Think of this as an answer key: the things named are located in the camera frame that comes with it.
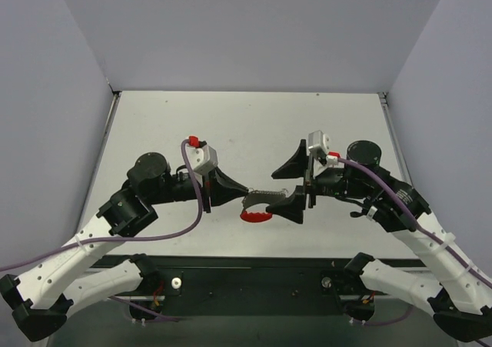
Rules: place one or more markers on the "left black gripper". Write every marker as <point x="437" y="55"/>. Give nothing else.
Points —
<point x="207" y="192"/>

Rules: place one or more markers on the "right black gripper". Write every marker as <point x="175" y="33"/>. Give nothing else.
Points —
<point x="307" y="186"/>

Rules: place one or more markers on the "silver keyring with red tag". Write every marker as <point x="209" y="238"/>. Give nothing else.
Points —
<point x="254" y="205"/>

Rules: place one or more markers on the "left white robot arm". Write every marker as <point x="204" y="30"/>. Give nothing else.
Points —
<point x="43" y="298"/>

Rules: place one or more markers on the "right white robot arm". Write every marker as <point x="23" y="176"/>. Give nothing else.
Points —
<point x="457" y="297"/>

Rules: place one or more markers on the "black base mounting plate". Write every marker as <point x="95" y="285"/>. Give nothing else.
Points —
<point x="248" y="286"/>

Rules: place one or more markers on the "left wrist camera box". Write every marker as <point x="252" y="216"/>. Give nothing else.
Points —
<point x="202" y="157"/>

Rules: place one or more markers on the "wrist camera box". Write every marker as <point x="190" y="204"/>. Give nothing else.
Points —
<point x="318" y="148"/>
<point x="202" y="157"/>

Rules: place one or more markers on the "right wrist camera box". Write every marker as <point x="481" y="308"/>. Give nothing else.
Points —
<point x="318" y="148"/>

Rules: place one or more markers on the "aluminium frame rail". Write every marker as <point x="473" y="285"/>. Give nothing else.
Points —
<point x="402" y="165"/>

